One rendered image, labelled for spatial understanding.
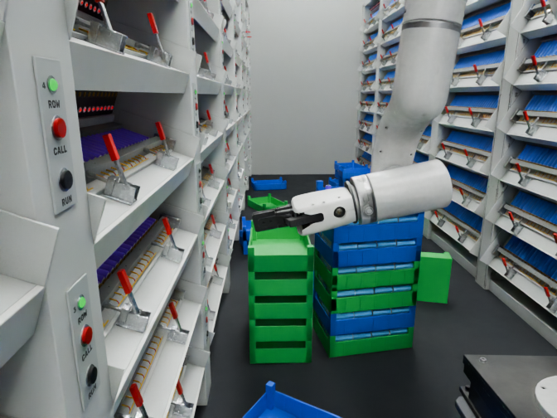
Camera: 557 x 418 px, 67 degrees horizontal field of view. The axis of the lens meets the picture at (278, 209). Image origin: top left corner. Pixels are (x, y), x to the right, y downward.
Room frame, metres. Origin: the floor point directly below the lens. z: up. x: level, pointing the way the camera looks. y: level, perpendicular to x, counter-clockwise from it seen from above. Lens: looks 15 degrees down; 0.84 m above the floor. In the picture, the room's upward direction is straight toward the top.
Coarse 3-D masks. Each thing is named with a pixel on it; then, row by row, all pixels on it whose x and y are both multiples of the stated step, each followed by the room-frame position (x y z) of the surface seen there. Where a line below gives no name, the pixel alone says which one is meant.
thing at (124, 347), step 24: (168, 216) 0.98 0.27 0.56; (192, 216) 1.00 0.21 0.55; (192, 240) 0.96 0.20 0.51; (144, 264) 0.76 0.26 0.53; (168, 264) 0.79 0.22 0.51; (144, 288) 0.67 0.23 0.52; (168, 288) 0.70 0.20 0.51; (120, 336) 0.52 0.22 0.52; (144, 336) 0.54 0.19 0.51; (120, 360) 0.47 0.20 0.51; (120, 384) 0.43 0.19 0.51
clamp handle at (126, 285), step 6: (120, 270) 0.56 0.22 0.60; (120, 276) 0.55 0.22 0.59; (126, 276) 0.56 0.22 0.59; (120, 282) 0.55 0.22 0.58; (126, 282) 0.55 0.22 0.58; (126, 288) 0.55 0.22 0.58; (132, 288) 0.56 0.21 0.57; (132, 294) 0.56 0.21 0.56; (132, 300) 0.55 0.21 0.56; (132, 306) 0.55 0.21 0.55; (132, 312) 0.56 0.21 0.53; (138, 312) 0.56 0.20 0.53
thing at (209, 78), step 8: (200, 56) 1.10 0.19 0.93; (200, 64) 1.10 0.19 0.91; (208, 64) 1.52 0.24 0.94; (200, 72) 1.25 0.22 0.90; (208, 72) 1.51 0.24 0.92; (216, 72) 1.70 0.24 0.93; (224, 72) 1.70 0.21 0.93; (200, 80) 1.18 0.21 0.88; (208, 80) 1.33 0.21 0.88; (216, 80) 1.70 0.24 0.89; (200, 88) 1.21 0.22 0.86; (208, 88) 1.38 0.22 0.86; (216, 88) 1.60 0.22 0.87
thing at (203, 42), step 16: (208, 0) 1.70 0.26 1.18; (208, 48) 1.70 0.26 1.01; (208, 96) 1.70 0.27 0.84; (224, 144) 1.72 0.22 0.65; (208, 160) 1.70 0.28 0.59; (224, 160) 1.70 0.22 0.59; (224, 192) 1.70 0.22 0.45; (224, 208) 1.70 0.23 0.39; (224, 240) 1.70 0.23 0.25; (224, 288) 1.70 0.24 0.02
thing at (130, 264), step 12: (156, 228) 0.89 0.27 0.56; (144, 240) 0.81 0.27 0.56; (156, 240) 0.87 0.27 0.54; (132, 252) 0.74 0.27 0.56; (144, 252) 0.77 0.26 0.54; (156, 252) 0.80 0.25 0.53; (132, 264) 0.69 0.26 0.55; (108, 288) 0.59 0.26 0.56; (120, 288) 0.63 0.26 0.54; (108, 300) 0.58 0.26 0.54
